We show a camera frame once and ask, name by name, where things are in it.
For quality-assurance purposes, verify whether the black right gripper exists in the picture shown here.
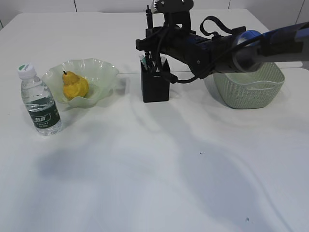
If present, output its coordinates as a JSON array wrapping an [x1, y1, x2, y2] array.
[[135, 27, 212, 70]]

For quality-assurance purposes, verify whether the teal utility knife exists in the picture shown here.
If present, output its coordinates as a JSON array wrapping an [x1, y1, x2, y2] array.
[[139, 55, 148, 71]]

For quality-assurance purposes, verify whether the black pen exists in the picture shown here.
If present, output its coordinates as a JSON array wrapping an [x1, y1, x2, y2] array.
[[144, 51, 153, 72], [153, 55, 162, 73], [145, 5, 153, 29]]

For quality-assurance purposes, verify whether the yellow pear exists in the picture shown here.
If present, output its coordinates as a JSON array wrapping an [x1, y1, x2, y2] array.
[[62, 71, 89, 100]]

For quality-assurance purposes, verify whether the clear water bottle green label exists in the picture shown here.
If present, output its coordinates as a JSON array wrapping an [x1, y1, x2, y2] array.
[[18, 64, 62, 136]]

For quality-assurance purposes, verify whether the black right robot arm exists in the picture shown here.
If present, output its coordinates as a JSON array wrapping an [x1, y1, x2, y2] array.
[[136, 23, 309, 79]]

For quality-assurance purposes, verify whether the black square pen holder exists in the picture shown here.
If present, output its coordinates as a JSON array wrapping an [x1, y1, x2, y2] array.
[[140, 62, 170, 103]]

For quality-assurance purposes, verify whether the green wavy glass plate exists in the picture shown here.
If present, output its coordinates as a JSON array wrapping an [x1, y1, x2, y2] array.
[[42, 58, 119, 108]]

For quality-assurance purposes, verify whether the green woven plastic basket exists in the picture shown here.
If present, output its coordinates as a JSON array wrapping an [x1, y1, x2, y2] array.
[[213, 63, 285, 109]]

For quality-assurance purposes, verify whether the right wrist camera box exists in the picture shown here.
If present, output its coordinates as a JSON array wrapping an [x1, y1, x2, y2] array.
[[152, 0, 194, 31]]

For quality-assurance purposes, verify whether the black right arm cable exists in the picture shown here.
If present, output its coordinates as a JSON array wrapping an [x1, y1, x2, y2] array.
[[154, 15, 266, 84]]

